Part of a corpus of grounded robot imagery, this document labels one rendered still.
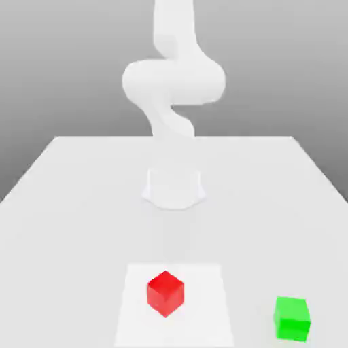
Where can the small green cube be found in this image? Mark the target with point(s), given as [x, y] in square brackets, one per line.
[292, 319]

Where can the small red cube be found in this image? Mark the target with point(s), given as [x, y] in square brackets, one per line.
[165, 293]

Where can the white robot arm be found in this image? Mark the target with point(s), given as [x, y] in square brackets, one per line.
[174, 81]

